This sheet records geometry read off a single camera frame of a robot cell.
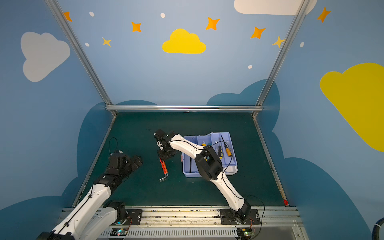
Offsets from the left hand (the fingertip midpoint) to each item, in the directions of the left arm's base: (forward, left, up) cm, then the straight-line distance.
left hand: (139, 161), depth 85 cm
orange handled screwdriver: (+6, -52, +4) cm, 52 cm away
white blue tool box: (+11, -49, +2) cm, 50 cm away
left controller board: (-33, +4, -9) cm, 34 cm away
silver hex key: (+2, -30, -9) cm, 31 cm away
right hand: (+6, -13, -5) cm, 15 cm away
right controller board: (-33, -57, -8) cm, 66 cm away
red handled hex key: (0, -14, -8) cm, 16 cm away
